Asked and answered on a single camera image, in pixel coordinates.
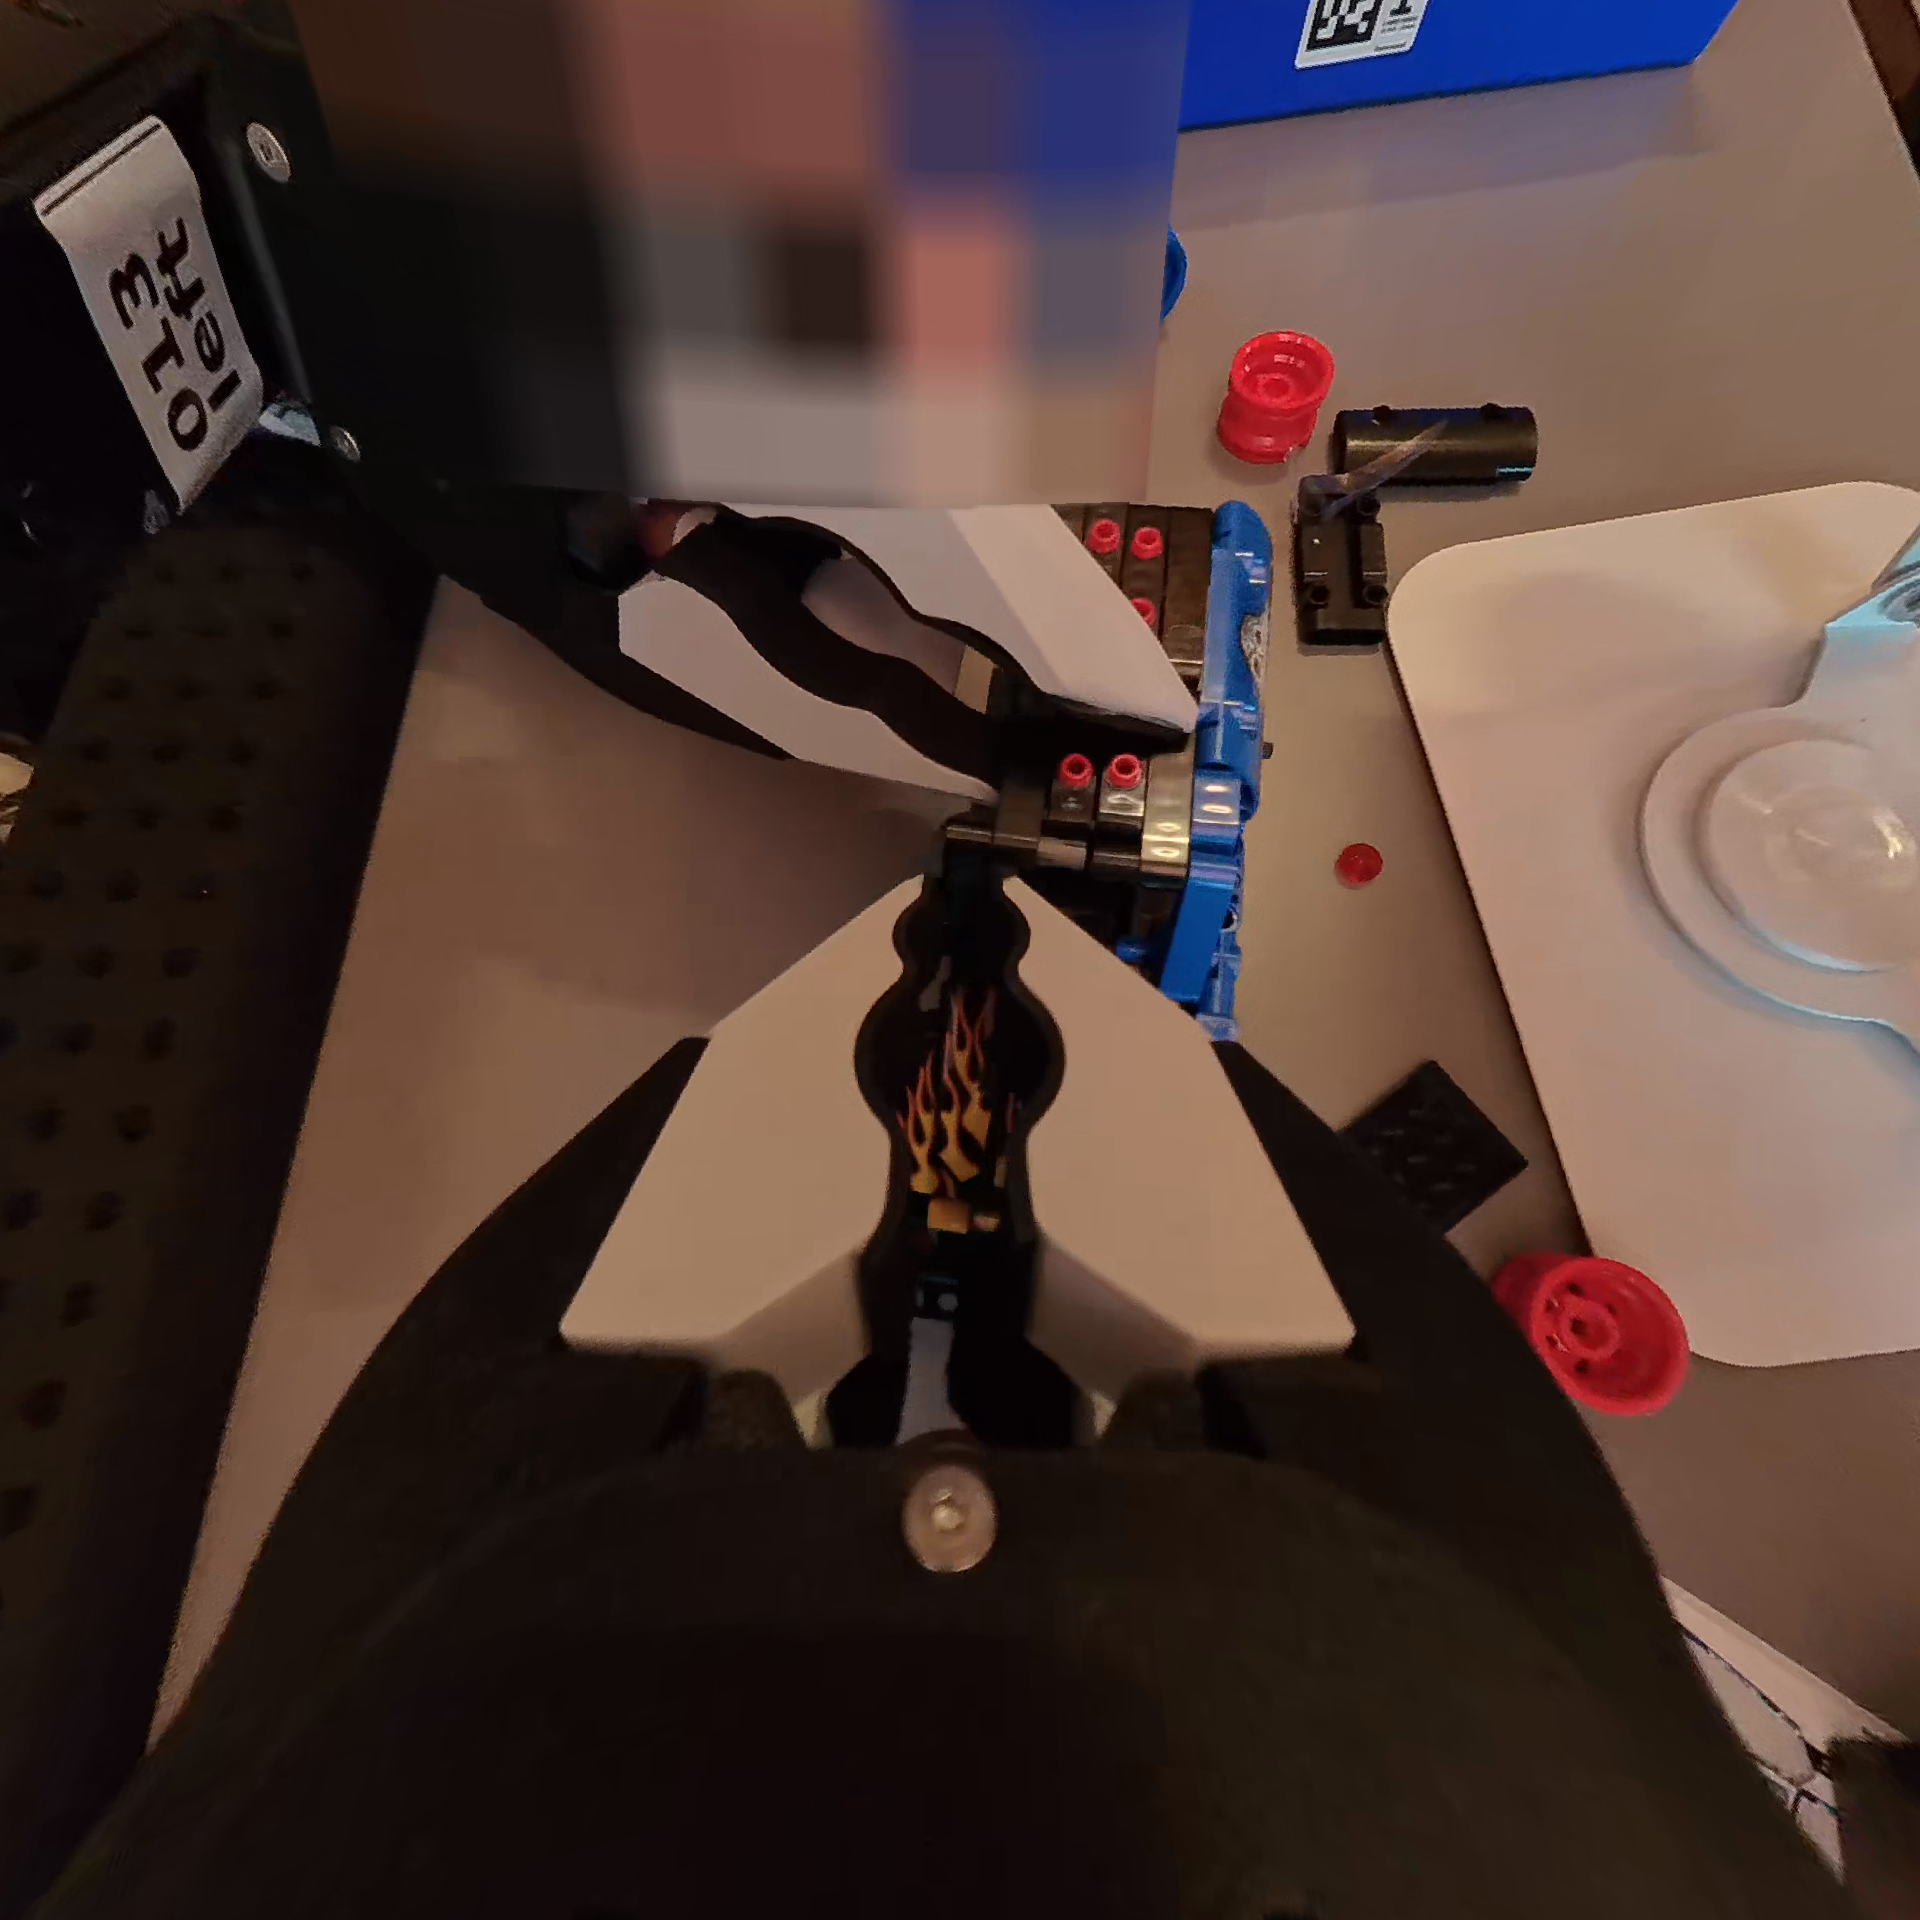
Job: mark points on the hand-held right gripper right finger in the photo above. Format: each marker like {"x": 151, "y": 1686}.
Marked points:
{"x": 1185, "y": 1199}

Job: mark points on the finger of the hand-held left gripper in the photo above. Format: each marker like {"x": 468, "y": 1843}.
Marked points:
{"x": 1078, "y": 615}
{"x": 718, "y": 660}

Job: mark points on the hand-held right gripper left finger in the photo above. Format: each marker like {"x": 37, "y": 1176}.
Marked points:
{"x": 736, "y": 1199}

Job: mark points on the brick-built toy truck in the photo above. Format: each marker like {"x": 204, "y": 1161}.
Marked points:
{"x": 1199, "y": 840}

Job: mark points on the black studded plate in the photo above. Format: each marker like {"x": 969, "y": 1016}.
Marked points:
{"x": 1431, "y": 1148}

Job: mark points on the small red hub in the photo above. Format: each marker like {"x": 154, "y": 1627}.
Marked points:
{"x": 1274, "y": 392}

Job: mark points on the blue wheel hub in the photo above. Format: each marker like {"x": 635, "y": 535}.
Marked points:
{"x": 1173, "y": 269}

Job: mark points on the small red round stud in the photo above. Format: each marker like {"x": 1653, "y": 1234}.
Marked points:
{"x": 1357, "y": 867}

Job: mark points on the black cylindrical piece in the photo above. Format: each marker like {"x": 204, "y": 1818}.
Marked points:
{"x": 1431, "y": 442}

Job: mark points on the red wheel hub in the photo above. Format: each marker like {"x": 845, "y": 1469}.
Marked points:
{"x": 1596, "y": 1333}

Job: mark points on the white wooden book stand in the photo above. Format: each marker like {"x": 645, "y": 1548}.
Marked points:
{"x": 1573, "y": 899}

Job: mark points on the dark perforated panel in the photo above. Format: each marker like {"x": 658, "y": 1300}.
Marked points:
{"x": 151, "y": 899}

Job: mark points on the blue plastic bin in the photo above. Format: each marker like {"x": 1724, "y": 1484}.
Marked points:
{"x": 1498, "y": 44}

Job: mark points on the sticker sheet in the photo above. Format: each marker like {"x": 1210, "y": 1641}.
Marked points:
{"x": 1753, "y": 1710}

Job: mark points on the black bracket brick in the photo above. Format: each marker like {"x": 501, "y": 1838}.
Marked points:
{"x": 1342, "y": 581}

